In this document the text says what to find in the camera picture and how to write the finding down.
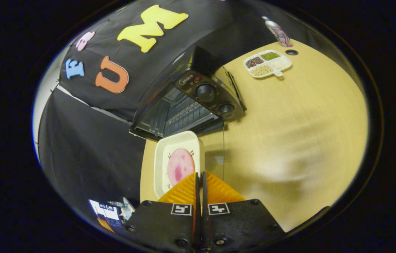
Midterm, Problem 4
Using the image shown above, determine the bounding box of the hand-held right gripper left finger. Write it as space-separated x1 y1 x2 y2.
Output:
124 171 201 253

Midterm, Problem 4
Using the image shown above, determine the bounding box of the pink round food slice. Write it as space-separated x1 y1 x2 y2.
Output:
167 148 196 187

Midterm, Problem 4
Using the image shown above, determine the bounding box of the white square plate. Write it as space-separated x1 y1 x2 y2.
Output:
154 131 205 199

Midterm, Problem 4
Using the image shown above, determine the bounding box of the black backdrop cloth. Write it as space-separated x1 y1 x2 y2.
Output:
37 0 321 225

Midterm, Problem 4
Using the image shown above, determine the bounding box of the black electric oven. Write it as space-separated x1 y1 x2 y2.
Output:
130 46 248 180

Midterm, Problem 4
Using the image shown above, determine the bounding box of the white divided snack tray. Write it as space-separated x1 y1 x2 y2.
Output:
243 50 292 78

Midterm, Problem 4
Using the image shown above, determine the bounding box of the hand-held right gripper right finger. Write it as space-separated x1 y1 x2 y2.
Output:
202 171 286 252

